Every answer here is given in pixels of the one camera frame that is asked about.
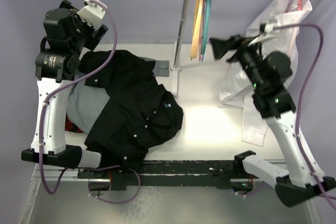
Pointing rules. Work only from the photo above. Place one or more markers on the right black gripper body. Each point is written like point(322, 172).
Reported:
point(247, 55)

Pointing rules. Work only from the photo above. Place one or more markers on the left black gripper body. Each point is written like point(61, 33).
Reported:
point(90, 38)

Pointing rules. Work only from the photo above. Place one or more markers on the black button shirt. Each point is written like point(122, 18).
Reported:
point(139, 113)

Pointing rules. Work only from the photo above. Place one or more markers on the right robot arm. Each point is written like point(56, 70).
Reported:
point(302, 179)

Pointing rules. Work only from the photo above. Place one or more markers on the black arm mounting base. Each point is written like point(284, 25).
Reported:
point(218, 174)

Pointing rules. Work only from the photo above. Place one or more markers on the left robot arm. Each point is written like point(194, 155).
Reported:
point(68, 31)

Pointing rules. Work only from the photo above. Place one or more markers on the orange hanger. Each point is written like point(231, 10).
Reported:
point(197, 32)

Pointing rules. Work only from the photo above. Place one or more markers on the white hanging shirt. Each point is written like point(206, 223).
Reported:
point(281, 53)

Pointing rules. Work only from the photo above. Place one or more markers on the teal hanger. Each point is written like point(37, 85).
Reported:
point(206, 24)

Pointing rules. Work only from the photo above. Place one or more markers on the grey shirt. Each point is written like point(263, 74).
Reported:
point(85, 103)

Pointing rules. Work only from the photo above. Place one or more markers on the red black plaid shirt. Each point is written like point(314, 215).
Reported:
point(70, 127)

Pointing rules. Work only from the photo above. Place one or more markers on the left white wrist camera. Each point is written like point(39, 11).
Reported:
point(93, 12)

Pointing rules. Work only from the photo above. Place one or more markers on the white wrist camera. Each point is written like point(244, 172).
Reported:
point(267, 32)
point(93, 12)

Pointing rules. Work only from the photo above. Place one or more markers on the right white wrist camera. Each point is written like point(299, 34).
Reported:
point(267, 32)

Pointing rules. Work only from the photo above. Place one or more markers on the aluminium frame rail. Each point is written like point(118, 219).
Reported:
point(71, 175)

